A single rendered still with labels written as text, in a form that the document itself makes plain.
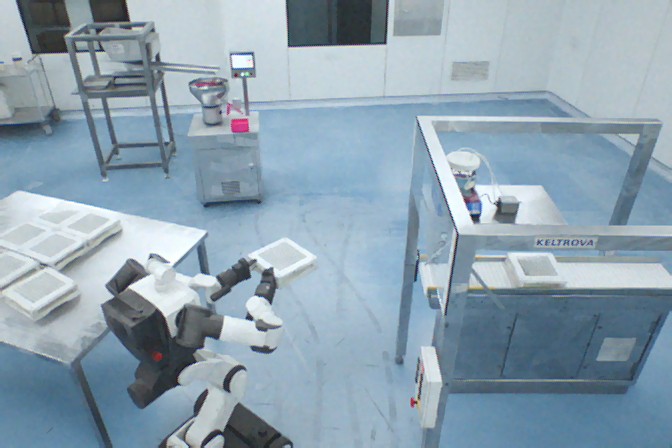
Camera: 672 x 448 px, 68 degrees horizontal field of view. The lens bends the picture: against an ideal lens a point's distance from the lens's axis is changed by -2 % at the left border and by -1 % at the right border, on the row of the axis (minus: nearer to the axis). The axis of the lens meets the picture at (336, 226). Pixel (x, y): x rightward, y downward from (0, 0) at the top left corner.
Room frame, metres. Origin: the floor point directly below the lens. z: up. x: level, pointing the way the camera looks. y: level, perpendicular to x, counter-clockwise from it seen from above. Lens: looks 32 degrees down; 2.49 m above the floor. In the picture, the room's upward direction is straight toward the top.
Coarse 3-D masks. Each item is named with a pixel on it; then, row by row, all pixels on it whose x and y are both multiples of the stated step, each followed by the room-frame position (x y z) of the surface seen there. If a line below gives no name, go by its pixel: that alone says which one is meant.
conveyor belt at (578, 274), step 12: (420, 264) 2.24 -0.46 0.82; (480, 264) 2.23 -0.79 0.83; (492, 264) 2.23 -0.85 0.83; (504, 264) 2.22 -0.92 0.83; (564, 264) 2.23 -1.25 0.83; (576, 264) 2.23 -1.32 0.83; (588, 264) 2.23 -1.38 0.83; (600, 264) 2.23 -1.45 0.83; (612, 264) 2.23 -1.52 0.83; (624, 264) 2.23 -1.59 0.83; (636, 264) 2.23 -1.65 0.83; (648, 264) 2.23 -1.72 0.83; (660, 264) 2.23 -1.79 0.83; (432, 276) 2.12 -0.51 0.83; (480, 276) 2.12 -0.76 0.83; (492, 276) 2.12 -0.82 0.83; (504, 276) 2.12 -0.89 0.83; (576, 276) 2.12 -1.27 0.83; (588, 276) 2.12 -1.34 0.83; (600, 276) 2.12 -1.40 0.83; (612, 276) 2.12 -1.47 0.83; (624, 276) 2.12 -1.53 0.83; (636, 276) 2.12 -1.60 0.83; (648, 276) 2.12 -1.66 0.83; (660, 276) 2.12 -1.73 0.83
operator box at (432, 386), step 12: (420, 348) 1.35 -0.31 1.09; (432, 348) 1.34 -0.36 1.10; (420, 360) 1.32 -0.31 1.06; (432, 360) 1.28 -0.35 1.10; (420, 372) 1.30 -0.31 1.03; (432, 372) 1.23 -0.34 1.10; (432, 384) 1.19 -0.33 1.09; (420, 396) 1.25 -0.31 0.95; (432, 396) 1.19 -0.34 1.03; (420, 408) 1.22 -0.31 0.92; (432, 408) 1.19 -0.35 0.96; (420, 420) 1.20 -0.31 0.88; (432, 420) 1.19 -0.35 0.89
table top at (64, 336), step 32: (0, 224) 2.58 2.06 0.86; (128, 224) 2.59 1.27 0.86; (160, 224) 2.59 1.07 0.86; (96, 256) 2.25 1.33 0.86; (128, 256) 2.26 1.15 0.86; (96, 288) 1.98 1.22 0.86; (0, 320) 1.74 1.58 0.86; (32, 320) 1.74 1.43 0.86; (64, 320) 1.74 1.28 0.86; (96, 320) 1.75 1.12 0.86; (32, 352) 1.55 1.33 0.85; (64, 352) 1.54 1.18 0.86
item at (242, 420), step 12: (240, 408) 1.78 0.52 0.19; (228, 420) 1.70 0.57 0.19; (240, 420) 1.70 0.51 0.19; (252, 420) 1.70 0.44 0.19; (264, 420) 1.71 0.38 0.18; (228, 432) 1.64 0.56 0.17; (240, 432) 1.63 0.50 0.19; (252, 432) 1.61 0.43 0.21; (264, 432) 1.59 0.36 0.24; (276, 432) 1.62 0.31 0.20; (228, 444) 1.57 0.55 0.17; (240, 444) 1.57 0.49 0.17; (252, 444) 1.56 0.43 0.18; (264, 444) 1.55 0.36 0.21
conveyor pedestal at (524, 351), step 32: (480, 320) 2.03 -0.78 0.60; (512, 320) 2.03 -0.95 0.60; (544, 320) 2.03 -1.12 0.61; (576, 320) 2.03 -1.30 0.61; (608, 320) 2.03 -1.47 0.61; (640, 320) 2.03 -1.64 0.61; (480, 352) 2.03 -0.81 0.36; (512, 352) 2.03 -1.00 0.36; (544, 352) 2.03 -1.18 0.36; (576, 352) 2.03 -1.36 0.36; (608, 352) 2.02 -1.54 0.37; (640, 352) 2.03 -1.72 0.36; (480, 384) 2.02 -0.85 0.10; (512, 384) 2.02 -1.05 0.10; (544, 384) 2.02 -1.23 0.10; (576, 384) 2.02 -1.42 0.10; (608, 384) 2.02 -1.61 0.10
